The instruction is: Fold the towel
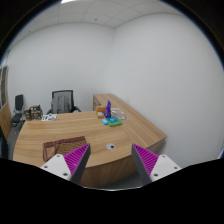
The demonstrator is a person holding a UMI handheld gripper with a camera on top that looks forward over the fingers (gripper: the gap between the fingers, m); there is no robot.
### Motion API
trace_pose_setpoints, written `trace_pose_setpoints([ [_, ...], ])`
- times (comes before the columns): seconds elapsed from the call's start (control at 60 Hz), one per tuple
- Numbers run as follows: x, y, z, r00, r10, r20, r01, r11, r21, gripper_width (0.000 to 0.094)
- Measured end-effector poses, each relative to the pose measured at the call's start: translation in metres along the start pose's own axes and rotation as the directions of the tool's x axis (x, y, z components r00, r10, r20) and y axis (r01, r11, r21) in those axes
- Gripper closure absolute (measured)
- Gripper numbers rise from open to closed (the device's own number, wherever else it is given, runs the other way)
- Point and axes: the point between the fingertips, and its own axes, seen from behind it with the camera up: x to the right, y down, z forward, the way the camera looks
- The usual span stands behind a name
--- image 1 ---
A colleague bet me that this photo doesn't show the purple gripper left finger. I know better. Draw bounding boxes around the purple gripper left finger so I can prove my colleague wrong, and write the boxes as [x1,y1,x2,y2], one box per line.
[41,144,91,185]

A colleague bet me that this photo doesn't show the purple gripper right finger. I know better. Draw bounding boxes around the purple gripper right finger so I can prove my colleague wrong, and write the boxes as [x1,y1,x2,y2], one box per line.
[131,144,181,185]

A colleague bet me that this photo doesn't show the brown patterned towel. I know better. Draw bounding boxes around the brown patterned towel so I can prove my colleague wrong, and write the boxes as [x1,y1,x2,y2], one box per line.
[43,136,87,161]

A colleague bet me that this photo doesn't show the wooden L-shaped desk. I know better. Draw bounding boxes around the wooden L-shaped desk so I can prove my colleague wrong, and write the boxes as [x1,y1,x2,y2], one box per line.
[13,94,166,187]

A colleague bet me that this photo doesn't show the white papers on desk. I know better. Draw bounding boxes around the white papers on desk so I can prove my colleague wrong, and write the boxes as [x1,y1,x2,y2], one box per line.
[41,114,57,121]

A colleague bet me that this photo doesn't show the blue small box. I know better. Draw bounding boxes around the blue small box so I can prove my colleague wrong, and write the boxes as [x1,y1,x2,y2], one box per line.
[101,119,108,125]

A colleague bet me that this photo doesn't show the green book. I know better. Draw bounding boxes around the green book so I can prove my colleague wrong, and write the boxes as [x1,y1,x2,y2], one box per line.
[107,117,122,127]

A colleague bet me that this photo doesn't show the orange cardboard box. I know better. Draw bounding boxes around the orange cardboard box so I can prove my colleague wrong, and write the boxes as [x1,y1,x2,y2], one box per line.
[96,106,106,118]

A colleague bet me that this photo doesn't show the purple bottle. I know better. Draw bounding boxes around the purple bottle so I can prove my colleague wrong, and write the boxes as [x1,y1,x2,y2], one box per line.
[104,100,111,118]

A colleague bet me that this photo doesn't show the clear plastic bag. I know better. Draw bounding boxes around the clear plastic bag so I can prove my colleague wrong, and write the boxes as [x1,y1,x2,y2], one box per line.
[111,108,127,120]

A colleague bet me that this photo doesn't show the grey mesh office chair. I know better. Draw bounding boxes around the grey mesh office chair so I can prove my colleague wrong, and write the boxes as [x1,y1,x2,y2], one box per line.
[47,90,81,114]

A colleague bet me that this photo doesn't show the brown box on desk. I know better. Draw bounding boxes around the brown box on desk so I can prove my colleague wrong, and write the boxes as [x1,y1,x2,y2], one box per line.
[24,105,43,121]

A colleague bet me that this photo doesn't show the black side chair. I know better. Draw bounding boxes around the black side chair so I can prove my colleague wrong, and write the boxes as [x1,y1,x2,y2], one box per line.
[12,94,24,126]

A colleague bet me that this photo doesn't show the wooden shelf cabinet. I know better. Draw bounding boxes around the wooden shelf cabinet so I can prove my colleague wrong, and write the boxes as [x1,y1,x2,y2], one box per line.
[0,66,11,138]

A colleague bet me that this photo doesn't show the desk cable grommet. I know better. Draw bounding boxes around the desk cable grommet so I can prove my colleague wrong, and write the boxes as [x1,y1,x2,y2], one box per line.
[106,143,115,150]

